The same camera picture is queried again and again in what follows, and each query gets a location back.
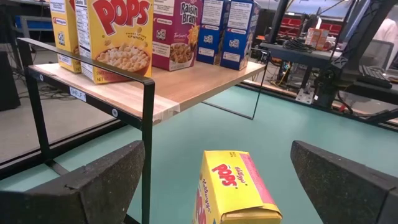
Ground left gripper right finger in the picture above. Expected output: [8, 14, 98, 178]
[290, 140, 398, 224]

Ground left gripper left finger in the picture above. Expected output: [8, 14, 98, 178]
[0, 140, 146, 224]

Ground yellow Corn Pops cereal box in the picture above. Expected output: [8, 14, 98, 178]
[49, 0, 82, 74]
[74, 0, 155, 85]
[192, 150, 283, 224]

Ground blue Frosted Flakes cereal box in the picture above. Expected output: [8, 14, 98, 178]
[196, 0, 231, 66]
[220, 0, 261, 72]

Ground magenta Raisin Bran cereal box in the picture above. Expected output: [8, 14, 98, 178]
[151, 0, 205, 72]

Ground black keyboard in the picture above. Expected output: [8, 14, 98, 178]
[359, 63, 394, 90]

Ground black floor cabinet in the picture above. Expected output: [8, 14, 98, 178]
[0, 51, 21, 112]

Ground green table mat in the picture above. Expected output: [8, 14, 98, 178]
[0, 85, 398, 224]

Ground grey desk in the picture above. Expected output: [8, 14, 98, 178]
[259, 42, 398, 103]

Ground orange box on desk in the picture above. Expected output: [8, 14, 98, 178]
[304, 27, 330, 50]

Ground red storage bins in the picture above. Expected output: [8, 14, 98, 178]
[279, 17, 341, 37]

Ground person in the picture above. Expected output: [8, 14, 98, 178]
[371, 17, 398, 71]

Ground black metal table frame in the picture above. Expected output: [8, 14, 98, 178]
[0, 82, 398, 181]

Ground white metal bracket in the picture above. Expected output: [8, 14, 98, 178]
[294, 88, 315, 105]

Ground coiled black cable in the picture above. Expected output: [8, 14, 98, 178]
[282, 37, 315, 54]

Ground wooden shelf black metal frame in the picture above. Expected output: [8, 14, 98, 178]
[17, 37, 271, 224]

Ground black rig upright post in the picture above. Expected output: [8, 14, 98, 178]
[266, 0, 290, 44]

